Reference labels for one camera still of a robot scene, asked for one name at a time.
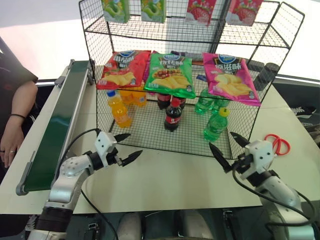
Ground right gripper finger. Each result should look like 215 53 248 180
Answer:
208 142 233 174
229 131 251 151

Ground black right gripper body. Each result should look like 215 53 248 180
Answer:
230 153 255 181

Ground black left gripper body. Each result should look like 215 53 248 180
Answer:
106 146 126 167

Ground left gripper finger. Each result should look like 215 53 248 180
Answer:
114 132 132 144
122 149 144 168

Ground green conveyor belt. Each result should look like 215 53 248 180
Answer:
15 59 97 196

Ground bystander bare hand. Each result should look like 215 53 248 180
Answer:
0 125 26 169

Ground orange soda bottle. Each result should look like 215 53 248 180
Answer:
131 87 148 107
106 89 133 129
118 88 133 105

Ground green soda bottle yellow cap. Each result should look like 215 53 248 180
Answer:
203 107 230 143

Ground cola bottle red cap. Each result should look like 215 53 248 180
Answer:
156 91 172 111
163 97 185 133
176 96 187 110

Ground pink chips bag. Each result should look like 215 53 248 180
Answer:
202 52 261 107

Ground red chips bag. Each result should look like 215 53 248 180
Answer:
96 49 152 90

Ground grey rounded shape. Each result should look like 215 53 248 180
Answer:
179 209 214 240
117 211 142 240

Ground black white sneaker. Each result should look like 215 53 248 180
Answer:
289 106 318 120

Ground black cylinder canister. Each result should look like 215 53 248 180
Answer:
253 62 280 92
247 59 265 73

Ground green chips bag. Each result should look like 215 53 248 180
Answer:
143 51 197 100

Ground green juice carton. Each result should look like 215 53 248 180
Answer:
140 0 167 24
101 0 131 24

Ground bystander black shirt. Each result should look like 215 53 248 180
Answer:
0 36 40 141

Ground red strawberry juice carton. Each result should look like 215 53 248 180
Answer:
225 0 264 27
185 0 218 27

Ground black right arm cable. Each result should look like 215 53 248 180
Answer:
231 168 320 235

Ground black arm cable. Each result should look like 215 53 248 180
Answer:
53 128 120 240
231 168 320 235

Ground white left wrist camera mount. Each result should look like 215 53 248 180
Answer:
94 130 118 169

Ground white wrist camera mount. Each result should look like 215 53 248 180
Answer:
243 139 275 176
94 130 118 169

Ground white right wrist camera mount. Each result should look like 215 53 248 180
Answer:
243 139 275 176

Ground black wire rack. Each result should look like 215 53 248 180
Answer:
78 0 306 161

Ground red handled scissors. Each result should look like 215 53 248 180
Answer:
264 133 292 157

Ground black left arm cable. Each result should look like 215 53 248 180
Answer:
53 128 120 240

